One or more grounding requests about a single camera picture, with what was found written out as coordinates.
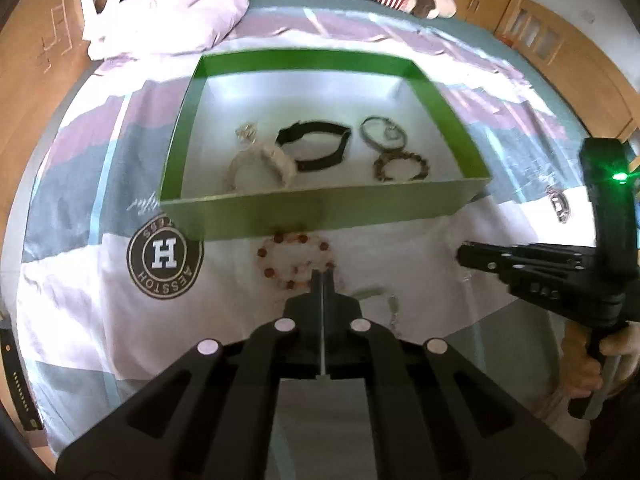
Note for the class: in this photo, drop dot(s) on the small silver trinket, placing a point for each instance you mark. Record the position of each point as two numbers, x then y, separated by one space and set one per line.
246 132

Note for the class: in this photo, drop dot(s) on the teal bed cover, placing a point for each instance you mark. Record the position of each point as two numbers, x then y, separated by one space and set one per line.
475 30

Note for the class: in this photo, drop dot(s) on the green cardboard box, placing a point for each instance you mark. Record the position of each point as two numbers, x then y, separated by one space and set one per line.
310 215

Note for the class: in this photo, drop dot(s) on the black wristwatch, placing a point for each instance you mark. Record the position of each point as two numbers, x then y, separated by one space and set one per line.
310 127

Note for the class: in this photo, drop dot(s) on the wooden footboard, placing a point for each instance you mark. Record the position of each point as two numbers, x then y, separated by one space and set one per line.
560 50

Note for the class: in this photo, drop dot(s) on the wooden headboard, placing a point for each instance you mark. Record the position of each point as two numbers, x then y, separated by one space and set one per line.
30 85

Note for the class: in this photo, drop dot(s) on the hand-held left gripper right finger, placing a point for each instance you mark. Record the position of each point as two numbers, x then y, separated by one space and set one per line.
332 305

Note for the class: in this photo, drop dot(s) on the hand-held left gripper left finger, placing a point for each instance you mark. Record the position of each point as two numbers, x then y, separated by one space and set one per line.
312 305

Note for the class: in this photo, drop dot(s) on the person's right hand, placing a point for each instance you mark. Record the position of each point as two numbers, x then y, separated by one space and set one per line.
575 370

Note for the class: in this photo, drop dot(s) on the pink quilt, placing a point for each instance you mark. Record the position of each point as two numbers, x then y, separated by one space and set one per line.
190 5

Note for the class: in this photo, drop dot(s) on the silver bangle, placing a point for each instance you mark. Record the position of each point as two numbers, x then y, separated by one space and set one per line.
367 137

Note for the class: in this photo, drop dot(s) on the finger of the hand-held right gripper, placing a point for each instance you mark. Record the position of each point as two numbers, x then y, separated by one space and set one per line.
550 287
500 256

